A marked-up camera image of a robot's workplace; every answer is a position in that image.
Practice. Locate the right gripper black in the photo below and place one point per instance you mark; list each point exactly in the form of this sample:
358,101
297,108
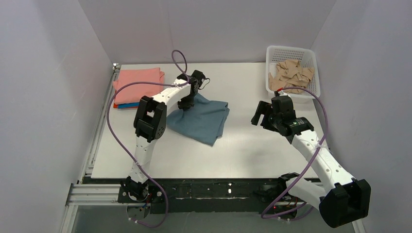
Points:
265,113

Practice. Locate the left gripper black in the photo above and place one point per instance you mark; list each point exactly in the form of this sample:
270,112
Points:
185,103

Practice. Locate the grey-blue t shirt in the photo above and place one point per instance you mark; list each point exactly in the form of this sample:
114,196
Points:
204,122

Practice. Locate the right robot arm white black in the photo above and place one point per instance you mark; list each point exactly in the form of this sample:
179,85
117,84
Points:
324,183

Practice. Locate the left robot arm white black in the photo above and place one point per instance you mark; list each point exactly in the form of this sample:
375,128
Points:
150,124

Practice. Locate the beige crumpled t shirt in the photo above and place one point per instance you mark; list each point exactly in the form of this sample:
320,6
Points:
289,73

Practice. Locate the white plastic basket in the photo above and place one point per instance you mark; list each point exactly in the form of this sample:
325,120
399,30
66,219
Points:
306,57

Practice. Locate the pink folded t shirt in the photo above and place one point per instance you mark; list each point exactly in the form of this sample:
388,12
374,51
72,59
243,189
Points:
135,92

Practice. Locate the blue folded t shirt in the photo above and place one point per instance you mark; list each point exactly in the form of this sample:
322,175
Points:
126,105

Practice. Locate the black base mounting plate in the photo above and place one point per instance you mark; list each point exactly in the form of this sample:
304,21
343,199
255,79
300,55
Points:
201,195

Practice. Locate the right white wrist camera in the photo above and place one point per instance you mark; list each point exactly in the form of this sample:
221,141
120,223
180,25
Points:
280,93

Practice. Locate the aluminium left side rail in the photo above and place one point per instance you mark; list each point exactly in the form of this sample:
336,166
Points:
90,155

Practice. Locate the aluminium front frame rail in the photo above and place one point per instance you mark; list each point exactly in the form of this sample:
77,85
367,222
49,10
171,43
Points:
93,208

